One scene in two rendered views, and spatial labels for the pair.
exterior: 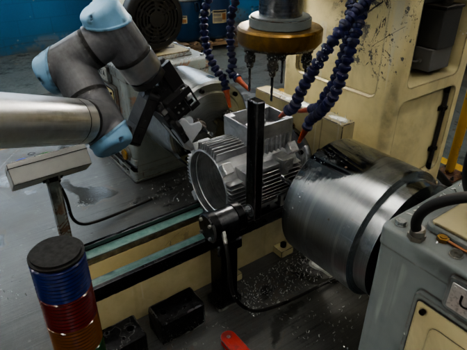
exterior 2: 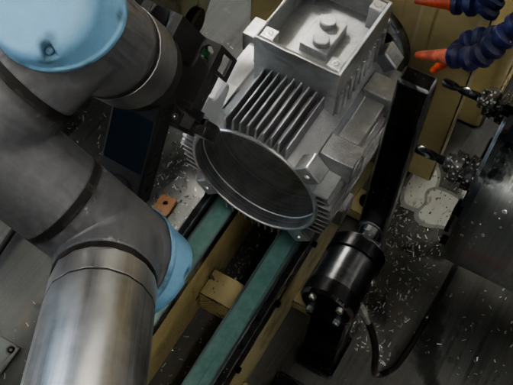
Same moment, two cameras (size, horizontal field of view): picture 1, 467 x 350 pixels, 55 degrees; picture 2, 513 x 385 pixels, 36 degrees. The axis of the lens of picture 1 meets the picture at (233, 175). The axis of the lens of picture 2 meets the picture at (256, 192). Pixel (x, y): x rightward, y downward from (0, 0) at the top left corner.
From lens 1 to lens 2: 55 cm
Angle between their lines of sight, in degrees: 33
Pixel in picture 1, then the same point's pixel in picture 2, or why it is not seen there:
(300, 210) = (503, 240)
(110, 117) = (155, 246)
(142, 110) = (146, 142)
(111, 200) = not seen: outside the picture
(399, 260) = not seen: outside the picture
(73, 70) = (27, 175)
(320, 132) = (435, 11)
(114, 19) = (105, 30)
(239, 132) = (304, 73)
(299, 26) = not seen: outside the picture
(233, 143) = (299, 101)
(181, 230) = (206, 260)
